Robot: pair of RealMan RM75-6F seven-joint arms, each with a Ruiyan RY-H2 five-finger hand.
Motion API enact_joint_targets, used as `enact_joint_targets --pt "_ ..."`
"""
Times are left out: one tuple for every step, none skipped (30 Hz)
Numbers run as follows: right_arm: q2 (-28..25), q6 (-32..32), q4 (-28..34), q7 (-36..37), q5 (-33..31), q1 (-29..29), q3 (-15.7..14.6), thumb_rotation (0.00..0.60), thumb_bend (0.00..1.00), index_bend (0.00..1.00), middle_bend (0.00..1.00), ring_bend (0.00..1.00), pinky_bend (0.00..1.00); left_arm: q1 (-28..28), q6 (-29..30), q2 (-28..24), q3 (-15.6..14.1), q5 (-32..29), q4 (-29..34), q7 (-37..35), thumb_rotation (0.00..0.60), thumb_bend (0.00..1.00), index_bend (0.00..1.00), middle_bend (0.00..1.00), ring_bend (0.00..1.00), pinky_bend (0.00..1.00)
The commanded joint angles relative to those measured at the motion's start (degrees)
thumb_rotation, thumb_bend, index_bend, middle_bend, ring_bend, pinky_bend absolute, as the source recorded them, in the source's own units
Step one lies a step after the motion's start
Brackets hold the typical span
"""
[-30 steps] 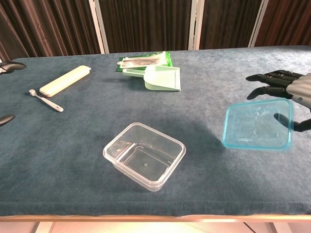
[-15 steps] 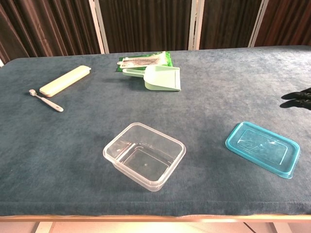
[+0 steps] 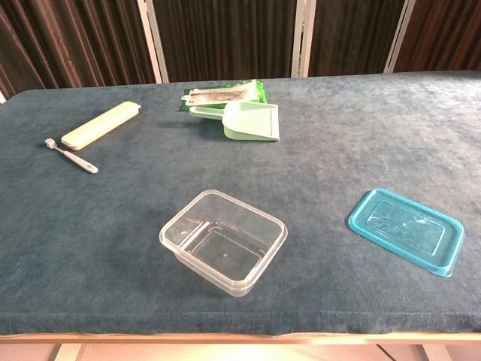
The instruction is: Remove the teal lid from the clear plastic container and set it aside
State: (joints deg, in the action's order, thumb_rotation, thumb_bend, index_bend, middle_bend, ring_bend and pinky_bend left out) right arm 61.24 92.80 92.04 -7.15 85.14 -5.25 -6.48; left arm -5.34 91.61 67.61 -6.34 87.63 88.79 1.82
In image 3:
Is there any clear plastic container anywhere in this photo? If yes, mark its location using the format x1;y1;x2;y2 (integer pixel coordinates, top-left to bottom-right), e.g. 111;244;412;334
158;188;289;299

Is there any brown pleated curtain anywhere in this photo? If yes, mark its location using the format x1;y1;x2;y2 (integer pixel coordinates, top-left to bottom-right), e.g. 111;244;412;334
0;0;157;99
153;0;298;83
393;0;481;74
307;0;406;78

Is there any light green plastic dustpan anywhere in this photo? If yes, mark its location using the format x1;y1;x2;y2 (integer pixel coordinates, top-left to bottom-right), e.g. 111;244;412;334
189;100;282;143

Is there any cream long cutlery case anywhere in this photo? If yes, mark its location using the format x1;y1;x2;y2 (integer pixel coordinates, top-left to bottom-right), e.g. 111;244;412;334
60;101;142;152

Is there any white toothbrush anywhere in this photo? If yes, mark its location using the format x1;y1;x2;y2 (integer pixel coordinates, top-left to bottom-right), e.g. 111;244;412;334
44;138;100;174

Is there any blue table cloth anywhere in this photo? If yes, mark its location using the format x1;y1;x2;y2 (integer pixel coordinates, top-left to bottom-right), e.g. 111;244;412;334
0;68;481;336

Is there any blue container lid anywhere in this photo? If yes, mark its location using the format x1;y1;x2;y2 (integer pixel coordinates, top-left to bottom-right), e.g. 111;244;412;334
346;187;466;279

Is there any green packaged item bag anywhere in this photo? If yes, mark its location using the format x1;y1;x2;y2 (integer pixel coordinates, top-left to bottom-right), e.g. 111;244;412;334
179;78;268;112

